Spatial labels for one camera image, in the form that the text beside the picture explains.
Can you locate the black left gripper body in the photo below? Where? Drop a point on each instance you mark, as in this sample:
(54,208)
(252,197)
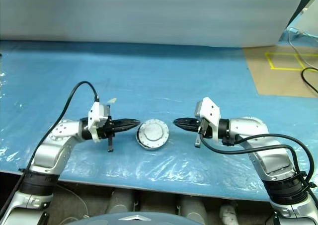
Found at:
(106,129)

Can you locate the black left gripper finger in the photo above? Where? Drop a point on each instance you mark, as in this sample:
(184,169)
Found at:
(125,122)
(124,128)

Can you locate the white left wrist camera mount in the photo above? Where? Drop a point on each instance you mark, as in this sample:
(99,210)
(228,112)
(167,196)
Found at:
(95,115)

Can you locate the dark grey panel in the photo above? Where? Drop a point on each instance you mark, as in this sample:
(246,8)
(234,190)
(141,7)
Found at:
(294,14)

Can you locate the brown cardboard sheet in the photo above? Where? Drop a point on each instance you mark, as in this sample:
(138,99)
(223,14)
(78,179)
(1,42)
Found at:
(273,86)

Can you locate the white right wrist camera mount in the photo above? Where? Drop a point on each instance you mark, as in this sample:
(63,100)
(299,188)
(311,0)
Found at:
(210,108)

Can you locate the grey robot torso shell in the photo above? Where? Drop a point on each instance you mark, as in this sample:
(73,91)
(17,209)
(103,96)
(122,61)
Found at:
(149,220)

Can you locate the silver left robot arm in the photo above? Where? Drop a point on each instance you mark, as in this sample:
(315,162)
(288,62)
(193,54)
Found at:
(52,150)

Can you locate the blue plastic table cover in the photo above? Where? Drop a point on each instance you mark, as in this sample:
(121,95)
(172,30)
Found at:
(161,81)

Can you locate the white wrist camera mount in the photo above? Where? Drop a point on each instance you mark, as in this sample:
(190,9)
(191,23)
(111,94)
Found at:
(95,115)
(210,108)

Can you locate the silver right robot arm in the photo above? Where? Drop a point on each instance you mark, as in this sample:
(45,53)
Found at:
(268,158)

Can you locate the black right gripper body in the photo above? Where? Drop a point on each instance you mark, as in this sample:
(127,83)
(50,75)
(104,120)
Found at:
(205,130)

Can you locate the white backdrop sheet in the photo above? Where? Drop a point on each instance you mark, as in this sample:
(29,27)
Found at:
(149,11)

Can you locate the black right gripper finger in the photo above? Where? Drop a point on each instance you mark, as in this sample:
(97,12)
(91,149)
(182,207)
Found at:
(186,121)
(188,127)

